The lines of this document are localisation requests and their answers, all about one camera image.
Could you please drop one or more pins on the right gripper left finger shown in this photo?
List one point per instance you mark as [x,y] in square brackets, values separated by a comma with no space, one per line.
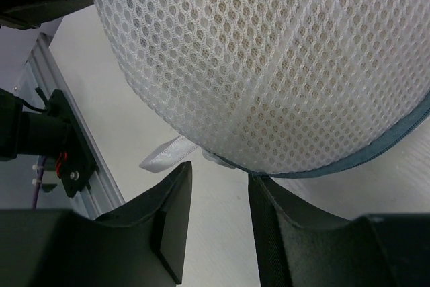
[141,243]

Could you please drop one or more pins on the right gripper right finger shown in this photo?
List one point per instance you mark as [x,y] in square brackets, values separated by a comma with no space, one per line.
[298,244]

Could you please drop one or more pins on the white mesh laundry bag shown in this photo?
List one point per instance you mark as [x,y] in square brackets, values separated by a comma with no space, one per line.
[287,88]

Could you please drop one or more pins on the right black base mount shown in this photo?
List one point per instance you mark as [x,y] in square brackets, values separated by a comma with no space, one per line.
[52,131]

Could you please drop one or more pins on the aluminium mounting rail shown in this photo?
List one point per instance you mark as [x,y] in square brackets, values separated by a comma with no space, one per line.
[101,195]

